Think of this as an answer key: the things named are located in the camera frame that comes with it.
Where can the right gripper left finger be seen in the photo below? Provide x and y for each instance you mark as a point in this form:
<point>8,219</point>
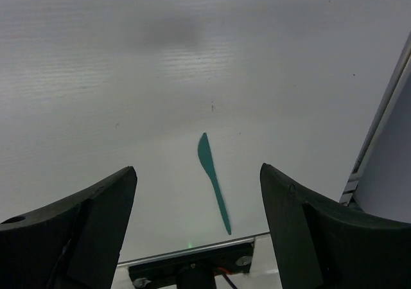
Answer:
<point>74,242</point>

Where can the teal plastic knife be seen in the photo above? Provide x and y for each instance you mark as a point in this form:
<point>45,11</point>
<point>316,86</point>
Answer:
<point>206,159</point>

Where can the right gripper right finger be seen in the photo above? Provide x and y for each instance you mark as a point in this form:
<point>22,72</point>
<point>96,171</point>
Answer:
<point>319,243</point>

